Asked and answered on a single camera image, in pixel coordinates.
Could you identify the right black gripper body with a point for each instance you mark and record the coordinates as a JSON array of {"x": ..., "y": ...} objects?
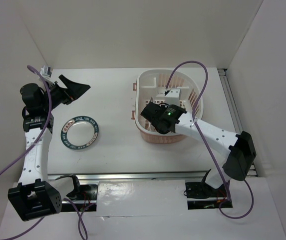
[{"x": 160, "y": 131}]

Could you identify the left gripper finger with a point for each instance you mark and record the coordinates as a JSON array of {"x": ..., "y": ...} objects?
[
  {"x": 68, "y": 83},
  {"x": 75, "y": 91}
]

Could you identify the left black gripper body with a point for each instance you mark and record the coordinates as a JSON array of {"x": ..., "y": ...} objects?
[{"x": 59, "y": 96}]

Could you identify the dark green rim plate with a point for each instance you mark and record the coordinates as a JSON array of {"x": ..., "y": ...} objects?
[{"x": 79, "y": 133}]

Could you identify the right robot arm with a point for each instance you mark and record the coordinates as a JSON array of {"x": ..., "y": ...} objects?
[{"x": 238, "y": 150}]

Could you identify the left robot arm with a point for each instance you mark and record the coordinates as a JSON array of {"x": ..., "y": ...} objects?
[{"x": 34, "y": 197}]

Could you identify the pink white dish rack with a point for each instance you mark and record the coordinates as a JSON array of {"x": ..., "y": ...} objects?
[{"x": 147, "y": 86}]

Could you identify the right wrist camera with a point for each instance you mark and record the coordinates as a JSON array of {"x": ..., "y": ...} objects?
[{"x": 170, "y": 97}]

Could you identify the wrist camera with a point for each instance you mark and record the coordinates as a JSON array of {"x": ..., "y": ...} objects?
[
  {"x": 170, "y": 97},
  {"x": 46, "y": 71}
]

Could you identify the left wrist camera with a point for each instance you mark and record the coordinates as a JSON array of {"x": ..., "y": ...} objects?
[{"x": 46, "y": 71}]

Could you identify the aluminium rail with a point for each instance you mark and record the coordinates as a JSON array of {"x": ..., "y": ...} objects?
[
  {"x": 113, "y": 177},
  {"x": 230, "y": 100}
]

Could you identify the right side aluminium rail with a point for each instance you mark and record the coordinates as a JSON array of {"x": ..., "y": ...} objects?
[{"x": 230, "y": 100}]

